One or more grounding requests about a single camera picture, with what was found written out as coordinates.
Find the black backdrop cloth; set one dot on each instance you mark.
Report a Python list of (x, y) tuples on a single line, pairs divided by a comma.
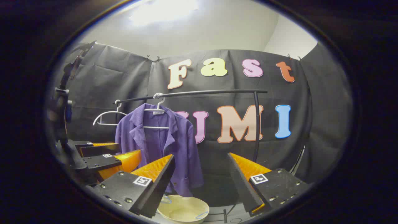
[(124, 77)]

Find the black metal clothes rack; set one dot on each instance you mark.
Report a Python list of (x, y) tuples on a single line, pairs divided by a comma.
[(217, 92)]

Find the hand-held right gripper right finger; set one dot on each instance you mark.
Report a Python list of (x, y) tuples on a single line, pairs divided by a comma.
[(244, 186)]

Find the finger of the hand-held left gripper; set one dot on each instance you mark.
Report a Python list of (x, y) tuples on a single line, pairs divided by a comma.
[(99, 150), (101, 162)]

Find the white plastic clothes hanger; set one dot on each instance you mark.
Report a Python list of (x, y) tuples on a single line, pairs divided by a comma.
[(117, 108), (155, 127)]

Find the purple shirt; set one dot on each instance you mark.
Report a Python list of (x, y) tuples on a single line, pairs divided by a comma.
[(183, 146)]

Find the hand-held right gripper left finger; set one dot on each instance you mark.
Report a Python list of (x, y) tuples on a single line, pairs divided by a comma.
[(158, 189)]

